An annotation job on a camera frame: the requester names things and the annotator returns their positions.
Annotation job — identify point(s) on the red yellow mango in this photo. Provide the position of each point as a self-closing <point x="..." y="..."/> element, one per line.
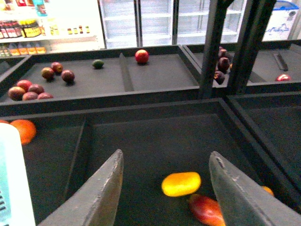
<point x="206" y="210"/>

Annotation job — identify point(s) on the white chest freezer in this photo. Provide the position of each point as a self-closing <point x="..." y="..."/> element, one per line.
<point x="281" y="21"/>

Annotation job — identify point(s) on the light blue plastic basket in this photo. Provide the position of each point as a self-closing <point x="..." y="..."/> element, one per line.
<point x="15" y="199"/>

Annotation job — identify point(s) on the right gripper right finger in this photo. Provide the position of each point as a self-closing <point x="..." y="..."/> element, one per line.
<point x="243" y="202"/>

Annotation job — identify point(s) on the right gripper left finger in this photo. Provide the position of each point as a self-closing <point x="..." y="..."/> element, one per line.
<point x="96" y="202"/>

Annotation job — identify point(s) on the white grocery shelf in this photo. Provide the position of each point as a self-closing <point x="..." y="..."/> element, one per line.
<point x="29" y="27"/>

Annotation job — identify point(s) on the black metal shelf post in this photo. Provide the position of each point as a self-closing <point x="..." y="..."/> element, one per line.
<point x="254" y="23"/>

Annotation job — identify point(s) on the red apple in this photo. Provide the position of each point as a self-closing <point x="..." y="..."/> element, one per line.
<point x="142" y="56"/>

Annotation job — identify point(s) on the green avocado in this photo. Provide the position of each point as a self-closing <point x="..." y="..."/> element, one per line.
<point x="98" y="64"/>

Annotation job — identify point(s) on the glass door refrigerator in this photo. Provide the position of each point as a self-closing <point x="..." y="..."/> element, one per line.
<point x="141" y="23"/>

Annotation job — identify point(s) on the orange fruit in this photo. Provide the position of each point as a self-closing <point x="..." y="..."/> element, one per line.
<point x="27" y="130"/>

